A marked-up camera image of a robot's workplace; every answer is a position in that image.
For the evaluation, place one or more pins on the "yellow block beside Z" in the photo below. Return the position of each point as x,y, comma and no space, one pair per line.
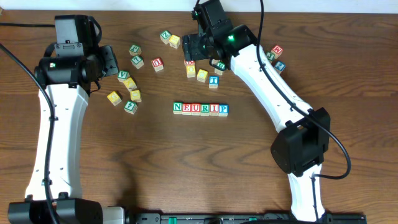
174,41

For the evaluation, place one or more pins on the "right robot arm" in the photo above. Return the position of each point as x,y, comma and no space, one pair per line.
300,145

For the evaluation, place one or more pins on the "yellow C block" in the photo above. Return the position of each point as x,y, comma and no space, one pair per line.
202,75

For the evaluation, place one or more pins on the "green N block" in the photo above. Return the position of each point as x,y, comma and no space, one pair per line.
177,107

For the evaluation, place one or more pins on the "yellow o block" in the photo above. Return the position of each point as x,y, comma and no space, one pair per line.
191,71
136,96

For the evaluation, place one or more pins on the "green R block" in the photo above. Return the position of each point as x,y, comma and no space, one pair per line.
205,110

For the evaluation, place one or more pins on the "blue P block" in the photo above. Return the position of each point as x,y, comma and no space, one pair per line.
223,110

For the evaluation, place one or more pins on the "yellow O block centre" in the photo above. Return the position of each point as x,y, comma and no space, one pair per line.
191,71

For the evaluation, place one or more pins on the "blue T block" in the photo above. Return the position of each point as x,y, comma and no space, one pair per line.
214,81

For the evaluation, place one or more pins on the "red M block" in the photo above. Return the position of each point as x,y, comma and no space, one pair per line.
277,51

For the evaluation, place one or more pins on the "green B block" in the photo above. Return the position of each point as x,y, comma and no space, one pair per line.
219,68

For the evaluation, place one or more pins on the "green J block left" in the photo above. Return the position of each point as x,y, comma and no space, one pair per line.
135,50

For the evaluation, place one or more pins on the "red I block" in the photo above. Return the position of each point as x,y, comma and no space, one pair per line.
214,109

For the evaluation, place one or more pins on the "green 4 block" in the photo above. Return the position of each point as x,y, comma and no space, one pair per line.
130,107

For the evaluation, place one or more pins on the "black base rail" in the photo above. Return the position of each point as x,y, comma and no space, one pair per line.
156,218

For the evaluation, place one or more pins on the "green 7 block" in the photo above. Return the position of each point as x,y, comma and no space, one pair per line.
137,62

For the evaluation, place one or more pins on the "green V block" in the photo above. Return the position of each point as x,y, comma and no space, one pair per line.
123,75

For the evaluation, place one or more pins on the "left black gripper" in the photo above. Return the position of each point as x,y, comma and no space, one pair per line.
109,60

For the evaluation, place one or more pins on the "red E block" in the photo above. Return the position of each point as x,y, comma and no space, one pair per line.
186,109

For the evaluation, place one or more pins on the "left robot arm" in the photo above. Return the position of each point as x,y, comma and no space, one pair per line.
64,77

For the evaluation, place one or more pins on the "yellow K block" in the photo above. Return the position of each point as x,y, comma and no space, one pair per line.
130,84

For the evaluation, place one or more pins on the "yellow G block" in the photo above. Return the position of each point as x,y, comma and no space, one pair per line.
115,97

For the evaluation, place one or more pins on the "red A block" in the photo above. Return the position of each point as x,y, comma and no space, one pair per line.
187,63

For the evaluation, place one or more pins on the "green Z block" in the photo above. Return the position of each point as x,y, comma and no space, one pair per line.
165,36

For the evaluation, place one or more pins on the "red u block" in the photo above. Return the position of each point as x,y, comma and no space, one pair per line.
196,109
157,64

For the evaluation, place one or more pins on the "yellow O block left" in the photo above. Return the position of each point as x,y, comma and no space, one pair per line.
136,96

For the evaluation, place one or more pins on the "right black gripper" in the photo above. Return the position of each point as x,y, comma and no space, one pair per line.
189,46

